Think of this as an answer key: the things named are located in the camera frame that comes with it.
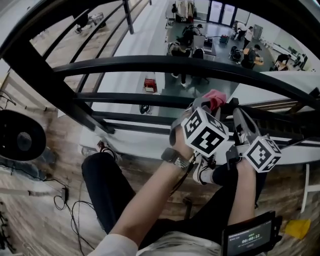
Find wooden staircase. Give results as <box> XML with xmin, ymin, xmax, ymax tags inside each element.
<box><xmin>239</xmin><ymin>98</ymin><xmax>320</xmax><ymax>141</ymax></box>

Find black power cable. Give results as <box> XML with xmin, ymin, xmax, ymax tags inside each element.
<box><xmin>0</xmin><ymin>159</ymin><xmax>106</xmax><ymax>251</ymax></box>

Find person's leg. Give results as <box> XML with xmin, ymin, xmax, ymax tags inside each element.
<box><xmin>81</xmin><ymin>151</ymin><xmax>181</xmax><ymax>235</ymax></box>
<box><xmin>139</xmin><ymin>161</ymin><xmax>267</xmax><ymax>251</ymax></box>

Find person's right forearm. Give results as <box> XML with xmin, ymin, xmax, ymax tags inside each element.
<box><xmin>227</xmin><ymin>159</ymin><xmax>257</xmax><ymax>226</ymax></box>

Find black stool leg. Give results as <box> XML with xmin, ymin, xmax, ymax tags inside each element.
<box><xmin>182</xmin><ymin>196</ymin><xmax>194</xmax><ymax>220</ymax></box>

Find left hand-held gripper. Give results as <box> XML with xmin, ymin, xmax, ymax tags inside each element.
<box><xmin>169</xmin><ymin>97</ymin><xmax>230</xmax><ymax>158</ymax></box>

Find person's left hand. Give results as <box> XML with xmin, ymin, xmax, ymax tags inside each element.
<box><xmin>173</xmin><ymin>127</ymin><xmax>195</xmax><ymax>157</ymax></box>

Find person's left leg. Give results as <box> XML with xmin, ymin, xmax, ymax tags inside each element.
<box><xmin>81</xmin><ymin>151</ymin><xmax>181</xmax><ymax>235</ymax></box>

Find wire wastebasket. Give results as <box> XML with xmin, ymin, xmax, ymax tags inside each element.
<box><xmin>90</xmin><ymin>12</ymin><xmax>105</xmax><ymax>26</ymax></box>

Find black wrist-mounted screen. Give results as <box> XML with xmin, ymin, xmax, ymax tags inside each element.
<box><xmin>221</xmin><ymin>210</ymin><xmax>283</xmax><ymax>256</ymax></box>

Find yellow plastic object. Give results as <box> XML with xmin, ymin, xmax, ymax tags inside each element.
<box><xmin>284</xmin><ymin>218</ymin><xmax>312</xmax><ymax>240</ymax></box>

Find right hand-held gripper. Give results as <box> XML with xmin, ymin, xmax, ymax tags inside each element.
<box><xmin>226</xmin><ymin>107</ymin><xmax>282</xmax><ymax>173</ymax></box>

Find person's left forearm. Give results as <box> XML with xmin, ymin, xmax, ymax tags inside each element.
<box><xmin>109</xmin><ymin>159</ymin><xmax>193</xmax><ymax>241</ymax></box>

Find black round machine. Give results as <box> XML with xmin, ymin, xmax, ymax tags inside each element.
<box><xmin>0</xmin><ymin>109</ymin><xmax>58</xmax><ymax>181</ymax></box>

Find round orange table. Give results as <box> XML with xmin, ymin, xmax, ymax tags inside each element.
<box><xmin>242</xmin><ymin>47</ymin><xmax>266</xmax><ymax>67</ymax></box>

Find white metal frame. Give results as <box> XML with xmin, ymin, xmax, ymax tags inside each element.
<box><xmin>299</xmin><ymin>163</ymin><xmax>320</xmax><ymax>215</ymax></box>

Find person's right leg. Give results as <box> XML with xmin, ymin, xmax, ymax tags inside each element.
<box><xmin>139</xmin><ymin>161</ymin><xmax>267</xmax><ymax>251</ymax></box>

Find person's right sneaker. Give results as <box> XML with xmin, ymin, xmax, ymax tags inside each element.
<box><xmin>191</xmin><ymin>151</ymin><xmax>218</xmax><ymax>186</ymax></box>

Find red plastic crate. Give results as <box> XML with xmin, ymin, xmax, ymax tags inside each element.
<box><xmin>143</xmin><ymin>77</ymin><xmax>158</xmax><ymax>93</ymax></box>

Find grey metal cabinet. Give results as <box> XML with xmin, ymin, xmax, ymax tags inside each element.
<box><xmin>253</xmin><ymin>24</ymin><xmax>265</xmax><ymax>41</ymax></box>

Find white office desk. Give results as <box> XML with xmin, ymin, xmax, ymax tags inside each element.
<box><xmin>192</xmin><ymin>34</ymin><xmax>217</xmax><ymax>61</ymax></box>

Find glass double door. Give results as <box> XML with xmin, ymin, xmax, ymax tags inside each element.
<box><xmin>207</xmin><ymin>0</ymin><xmax>238</xmax><ymax>27</ymax></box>

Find wooden table white legs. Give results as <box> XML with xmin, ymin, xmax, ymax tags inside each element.
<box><xmin>0</xmin><ymin>68</ymin><xmax>50</xmax><ymax>113</ymax></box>

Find person's white shirt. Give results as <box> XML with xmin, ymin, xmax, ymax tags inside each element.
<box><xmin>86</xmin><ymin>231</ymin><xmax>223</xmax><ymax>256</ymax></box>

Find black metal railing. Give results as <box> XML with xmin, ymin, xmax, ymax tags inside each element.
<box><xmin>0</xmin><ymin>0</ymin><xmax>320</xmax><ymax>151</ymax></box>

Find black office chair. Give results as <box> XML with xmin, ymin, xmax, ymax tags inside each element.
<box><xmin>191</xmin><ymin>47</ymin><xmax>205</xmax><ymax>60</ymax></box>

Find pink cloth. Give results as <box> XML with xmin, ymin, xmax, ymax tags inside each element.
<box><xmin>201</xmin><ymin>89</ymin><xmax>228</xmax><ymax>112</ymax></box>

